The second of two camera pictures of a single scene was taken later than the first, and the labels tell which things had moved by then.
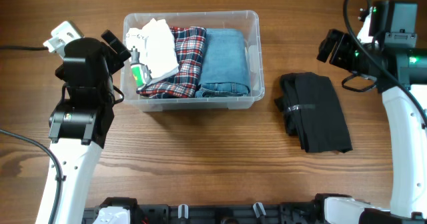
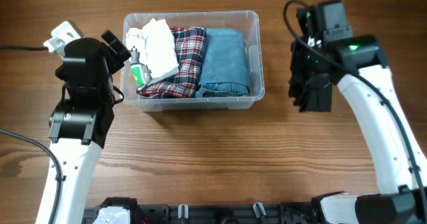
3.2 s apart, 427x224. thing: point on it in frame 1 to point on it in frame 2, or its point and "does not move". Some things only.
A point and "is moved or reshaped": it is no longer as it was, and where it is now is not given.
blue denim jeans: (223, 69) does not move
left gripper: (115, 63) does not move
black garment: (311, 111) is moved or reshaped
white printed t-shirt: (155, 43) does not move
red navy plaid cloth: (189, 45) does not move
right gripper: (333, 35) to (304, 46)
